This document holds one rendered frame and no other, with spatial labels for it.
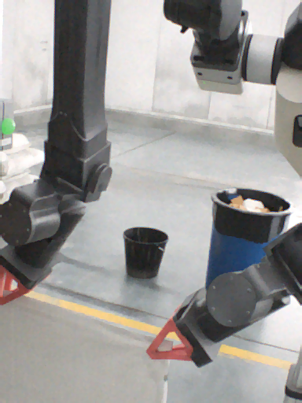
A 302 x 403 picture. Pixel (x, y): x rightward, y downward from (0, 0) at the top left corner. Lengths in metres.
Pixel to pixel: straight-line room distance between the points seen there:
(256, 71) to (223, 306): 0.52
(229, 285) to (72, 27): 0.32
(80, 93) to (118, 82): 8.79
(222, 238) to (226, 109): 6.03
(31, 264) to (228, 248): 2.23
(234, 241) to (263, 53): 2.00
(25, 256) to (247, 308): 0.33
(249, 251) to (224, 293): 2.33
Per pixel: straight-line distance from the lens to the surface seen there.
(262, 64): 0.96
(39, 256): 0.73
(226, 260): 2.94
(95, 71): 0.61
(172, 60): 9.03
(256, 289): 0.54
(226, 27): 0.84
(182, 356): 0.69
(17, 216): 0.64
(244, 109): 8.76
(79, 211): 0.71
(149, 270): 3.34
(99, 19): 0.59
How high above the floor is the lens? 1.45
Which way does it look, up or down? 17 degrees down
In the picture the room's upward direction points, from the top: 6 degrees clockwise
